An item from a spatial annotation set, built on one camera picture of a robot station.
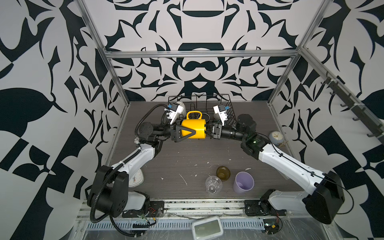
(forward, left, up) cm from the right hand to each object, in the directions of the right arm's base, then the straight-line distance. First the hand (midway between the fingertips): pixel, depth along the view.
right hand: (200, 129), depth 64 cm
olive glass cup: (-7, -13, -32) cm, 35 cm away
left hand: (-2, +1, +3) cm, 4 cm away
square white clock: (-11, +34, -30) cm, 47 cm away
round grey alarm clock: (+14, -49, -31) cm, 60 cm away
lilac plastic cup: (-13, -22, -29) cm, 39 cm away
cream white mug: (+30, +10, -25) cm, 40 cm away
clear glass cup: (-13, -7, -34) cm, 37 cm away
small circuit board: (-31, -33, -35) cm, 57 cm away
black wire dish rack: (+43, -6, -30) cm, 53 cm away
